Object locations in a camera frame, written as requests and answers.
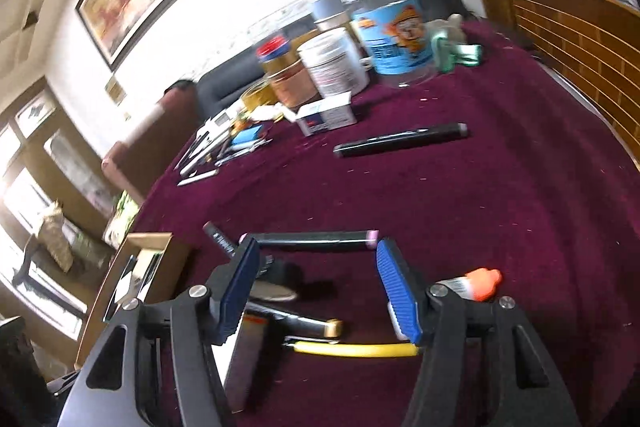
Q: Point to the small white blue box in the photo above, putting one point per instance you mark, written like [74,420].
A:
[327,114]

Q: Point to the small wall plaque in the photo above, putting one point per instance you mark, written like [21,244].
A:
[115,89]

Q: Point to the amber glass jar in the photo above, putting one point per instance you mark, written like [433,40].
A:
[292,84]

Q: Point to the green tape dispenser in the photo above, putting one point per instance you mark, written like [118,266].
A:
[452,44]

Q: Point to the black marker yellow cap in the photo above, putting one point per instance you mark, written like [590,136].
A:
[300,319]

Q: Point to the brown chair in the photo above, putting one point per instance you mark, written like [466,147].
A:
[145,147]

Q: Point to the pile of pens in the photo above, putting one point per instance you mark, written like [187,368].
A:
[220,147]

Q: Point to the jar with red blue lid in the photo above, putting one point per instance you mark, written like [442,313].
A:
[275,54]

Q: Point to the black tape roll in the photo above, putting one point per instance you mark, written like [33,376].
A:
[280,272]

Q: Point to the white plastic jar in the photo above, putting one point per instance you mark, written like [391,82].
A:
[332,64]

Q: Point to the white bottle orange cap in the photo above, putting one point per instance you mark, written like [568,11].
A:
[470,284]

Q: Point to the black marker dark-grey cap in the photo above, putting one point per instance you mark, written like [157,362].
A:
[400,139]

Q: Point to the cup with grey-blue lid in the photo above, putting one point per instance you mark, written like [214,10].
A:
[330,12]

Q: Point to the black marker pink cap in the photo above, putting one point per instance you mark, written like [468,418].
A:
[310,239]

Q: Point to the large clear jar red lid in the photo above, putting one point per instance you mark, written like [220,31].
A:
[385,22]

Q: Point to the white tube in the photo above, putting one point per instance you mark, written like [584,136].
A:
[272,112]

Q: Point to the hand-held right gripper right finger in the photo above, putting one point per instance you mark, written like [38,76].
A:
[400,292]

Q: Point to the dark leather sofa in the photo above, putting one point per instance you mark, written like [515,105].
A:
[225,82]

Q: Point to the small grey orange box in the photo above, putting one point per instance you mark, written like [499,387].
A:
[245,357]

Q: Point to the yellow pen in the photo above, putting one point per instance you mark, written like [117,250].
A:
[350,349]

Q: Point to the wooden cabinet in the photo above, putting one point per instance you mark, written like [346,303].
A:
[575,47]

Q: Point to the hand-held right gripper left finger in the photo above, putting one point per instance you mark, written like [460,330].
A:
[240,292]

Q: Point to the brown cardboard box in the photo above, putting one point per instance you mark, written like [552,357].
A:
[170,272]

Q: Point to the black marker grey cap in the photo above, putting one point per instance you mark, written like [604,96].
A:
[222,243]

